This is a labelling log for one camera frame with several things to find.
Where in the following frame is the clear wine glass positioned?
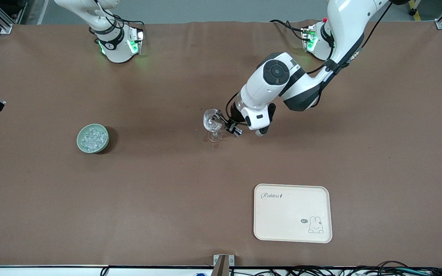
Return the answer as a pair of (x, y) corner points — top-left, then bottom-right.
(203, 108), (225, 143)

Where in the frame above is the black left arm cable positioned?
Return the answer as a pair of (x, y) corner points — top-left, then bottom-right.
(226, 0), (392, 127)

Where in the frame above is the black cable tangle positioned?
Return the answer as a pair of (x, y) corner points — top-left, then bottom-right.
(229, 261), (442, 276)

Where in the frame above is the green round bowl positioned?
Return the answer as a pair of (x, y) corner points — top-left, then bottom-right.
(77, 123), (109, 154)

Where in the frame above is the black base cable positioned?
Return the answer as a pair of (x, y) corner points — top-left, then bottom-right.
(270, 19), (309, 41)

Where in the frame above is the cream rabbit print tray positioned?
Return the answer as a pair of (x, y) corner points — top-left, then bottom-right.
(254, 184), (333, 243)

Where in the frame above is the brown table cover mat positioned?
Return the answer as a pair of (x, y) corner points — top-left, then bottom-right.
(0, 21), (442, 268)

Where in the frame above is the grey metal camera bracket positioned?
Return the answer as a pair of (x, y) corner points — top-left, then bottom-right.
(213, 255), (235, 276)

